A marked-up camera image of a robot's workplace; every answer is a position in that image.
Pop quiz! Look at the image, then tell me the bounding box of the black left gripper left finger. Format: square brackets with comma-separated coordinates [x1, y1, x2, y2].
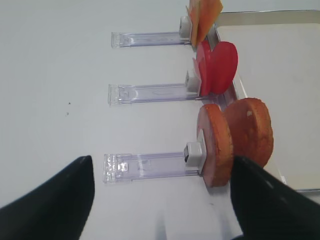
[0, 155, 95, 240]

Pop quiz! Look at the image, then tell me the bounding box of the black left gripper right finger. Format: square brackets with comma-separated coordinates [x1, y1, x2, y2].
[230, 156, 320, 240]

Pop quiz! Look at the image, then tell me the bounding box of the toasted bread slice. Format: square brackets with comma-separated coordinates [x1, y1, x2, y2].
[223, 97, 274, 168]

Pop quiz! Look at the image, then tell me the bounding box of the bread slice on pusher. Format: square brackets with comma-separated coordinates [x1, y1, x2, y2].
[197, 103, 234, 188]

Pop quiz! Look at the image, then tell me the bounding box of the clear pusher track bread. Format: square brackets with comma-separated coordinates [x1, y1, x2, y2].
[103, 141, 207, 184]

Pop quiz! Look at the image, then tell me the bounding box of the clear pusher track tomato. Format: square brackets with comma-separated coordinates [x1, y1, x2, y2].
[108, 70, 202, 106]

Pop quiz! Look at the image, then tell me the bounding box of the red tomato slice front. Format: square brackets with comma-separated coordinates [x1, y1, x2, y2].
[209, 41, 238, 95]

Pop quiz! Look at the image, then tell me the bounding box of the red tomato slice near pusher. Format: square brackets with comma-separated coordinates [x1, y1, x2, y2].
[193, 40, 212, 97]

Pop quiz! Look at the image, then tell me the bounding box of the clear pusher track cheese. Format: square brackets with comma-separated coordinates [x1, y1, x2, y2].
[110, 16, 192, 49]

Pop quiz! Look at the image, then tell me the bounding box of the orange cheese slice inner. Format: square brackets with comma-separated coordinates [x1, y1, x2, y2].
[196, 0, 223, 45]

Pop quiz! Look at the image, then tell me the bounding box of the orange cheese slice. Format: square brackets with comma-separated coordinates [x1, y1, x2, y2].
[186, 0, 200, 48]
[196, 0, 223, 45]

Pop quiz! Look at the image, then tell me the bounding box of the orange cheese slice outer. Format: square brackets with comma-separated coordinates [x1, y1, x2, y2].
[186, 0, 200, 48]

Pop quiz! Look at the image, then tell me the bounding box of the white rectangular tray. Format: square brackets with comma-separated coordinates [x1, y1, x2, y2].
[215, 10, 320, 192]

